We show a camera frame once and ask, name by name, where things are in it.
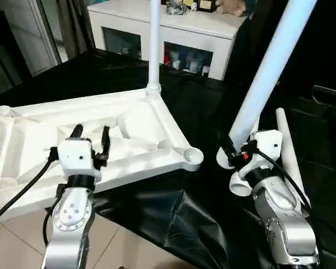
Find black work mat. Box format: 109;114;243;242
0;48;336;269

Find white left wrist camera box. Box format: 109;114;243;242
56;138;96;181

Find white sideboard with glass doors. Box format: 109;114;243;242
88;0;248;80

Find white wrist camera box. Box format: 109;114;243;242
56;138;96;181
243;129;284;175

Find white plastic table leg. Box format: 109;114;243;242
275;108;312;215
228;114;262;198
215;0;318;170
146;0;163;94

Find brown teddy bear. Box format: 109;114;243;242
215;0;248;17

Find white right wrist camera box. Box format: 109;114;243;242
243;129;284;175

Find white plastic table top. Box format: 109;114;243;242
0;86;204;220

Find clear glass ornament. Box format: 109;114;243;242
166;0;189;16

